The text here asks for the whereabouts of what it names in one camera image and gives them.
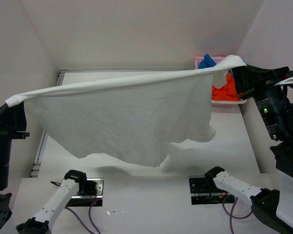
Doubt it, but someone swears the white t shirt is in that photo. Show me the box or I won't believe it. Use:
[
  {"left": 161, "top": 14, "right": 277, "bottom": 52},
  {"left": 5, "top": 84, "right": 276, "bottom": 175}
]
[{"left": 6, "top": 55, "right": 245, "bottom": 167}]

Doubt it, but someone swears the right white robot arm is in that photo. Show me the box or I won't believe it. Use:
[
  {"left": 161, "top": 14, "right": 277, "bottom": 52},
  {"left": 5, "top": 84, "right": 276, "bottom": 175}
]
[{"left": 205, "top": 65, "right": 293, "bottom": 234}]

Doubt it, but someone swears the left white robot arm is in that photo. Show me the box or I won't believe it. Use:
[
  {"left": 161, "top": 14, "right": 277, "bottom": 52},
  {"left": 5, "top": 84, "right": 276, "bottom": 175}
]
[{"left": 0, "top": 103, "right": 86, "bottom": 234}]

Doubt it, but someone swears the orange t shirt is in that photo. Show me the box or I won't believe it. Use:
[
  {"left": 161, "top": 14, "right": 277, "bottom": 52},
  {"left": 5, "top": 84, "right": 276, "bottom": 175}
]
[{"left": 211, "top": 72, "right": 239, "bottom": 101}]

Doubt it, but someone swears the pink plastic basket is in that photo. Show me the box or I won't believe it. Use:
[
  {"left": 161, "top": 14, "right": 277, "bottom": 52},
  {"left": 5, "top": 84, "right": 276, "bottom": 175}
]
[{"left": 193, "top": 56, "right": 246, "bottom": 107}]

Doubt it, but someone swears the blue t shirt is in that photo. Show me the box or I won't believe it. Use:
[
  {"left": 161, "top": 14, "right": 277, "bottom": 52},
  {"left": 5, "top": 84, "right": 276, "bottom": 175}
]
[{"left": 197, "top": 54, "right": 225, "bottom": 69}]

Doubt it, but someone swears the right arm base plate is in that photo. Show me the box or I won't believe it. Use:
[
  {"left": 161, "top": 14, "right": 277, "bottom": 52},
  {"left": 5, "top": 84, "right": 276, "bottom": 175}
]
[{"left": 188, "top": 176, "right": 235, "bottom": 205}]

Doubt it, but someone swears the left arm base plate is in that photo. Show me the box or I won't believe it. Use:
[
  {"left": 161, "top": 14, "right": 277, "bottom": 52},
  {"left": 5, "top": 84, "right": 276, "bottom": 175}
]
[{"left": 66, "top": 178, "right": 104, "bottom": 208}]

